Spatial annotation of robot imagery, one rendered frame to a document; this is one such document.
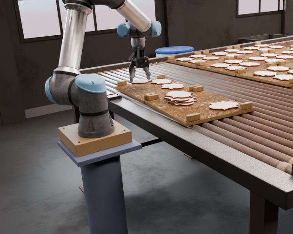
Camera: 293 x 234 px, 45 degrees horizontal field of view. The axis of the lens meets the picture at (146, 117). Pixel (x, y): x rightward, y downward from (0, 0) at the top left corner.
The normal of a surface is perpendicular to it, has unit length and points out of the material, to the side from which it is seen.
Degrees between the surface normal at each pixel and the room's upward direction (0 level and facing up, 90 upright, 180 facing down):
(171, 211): 0
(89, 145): 90
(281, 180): 0
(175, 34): 90
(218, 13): 90
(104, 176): 90
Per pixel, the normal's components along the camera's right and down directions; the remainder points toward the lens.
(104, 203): 0.12, 0.30
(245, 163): -0.07, -0.95
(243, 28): 0.49, 0.24
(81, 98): -0.48, 0.32
